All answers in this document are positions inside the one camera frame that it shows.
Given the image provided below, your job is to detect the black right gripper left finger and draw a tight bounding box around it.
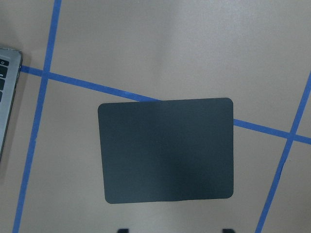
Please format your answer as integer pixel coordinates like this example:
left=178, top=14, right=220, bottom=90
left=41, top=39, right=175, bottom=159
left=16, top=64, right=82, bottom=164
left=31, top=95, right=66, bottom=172
left=117, top=229, right=128, bottom=233

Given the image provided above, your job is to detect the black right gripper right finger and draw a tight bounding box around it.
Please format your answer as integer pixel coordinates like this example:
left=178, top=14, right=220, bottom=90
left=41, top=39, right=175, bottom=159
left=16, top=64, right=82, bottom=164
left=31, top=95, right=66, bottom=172
left=222, top=228, right=235, bottom=233

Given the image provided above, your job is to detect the black mouse pad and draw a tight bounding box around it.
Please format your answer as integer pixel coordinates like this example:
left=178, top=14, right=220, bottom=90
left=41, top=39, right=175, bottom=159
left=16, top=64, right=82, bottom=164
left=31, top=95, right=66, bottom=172
left=98, top=98, right=234, bottom=204

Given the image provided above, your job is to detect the grey laptop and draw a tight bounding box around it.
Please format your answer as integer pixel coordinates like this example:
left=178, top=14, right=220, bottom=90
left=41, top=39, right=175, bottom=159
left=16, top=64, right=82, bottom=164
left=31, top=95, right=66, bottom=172
left=0, top=47, right=23, bottom=154

